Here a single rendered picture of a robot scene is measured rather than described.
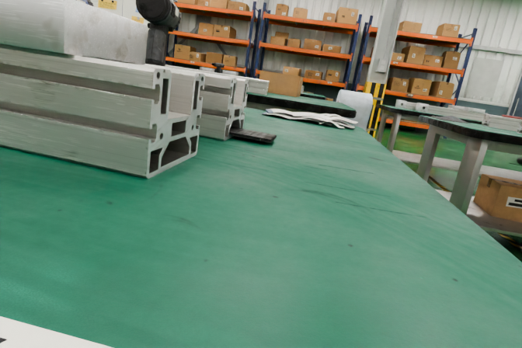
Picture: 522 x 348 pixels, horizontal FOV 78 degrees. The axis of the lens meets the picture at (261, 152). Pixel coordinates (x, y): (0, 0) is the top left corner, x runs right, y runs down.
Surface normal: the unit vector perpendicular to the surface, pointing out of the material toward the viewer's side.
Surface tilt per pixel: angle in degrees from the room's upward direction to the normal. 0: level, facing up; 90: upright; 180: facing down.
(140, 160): 90
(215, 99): 90
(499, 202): 90
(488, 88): 90
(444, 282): 0
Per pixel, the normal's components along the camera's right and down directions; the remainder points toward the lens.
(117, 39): 0.97, 0.18
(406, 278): 0.15, -0.96
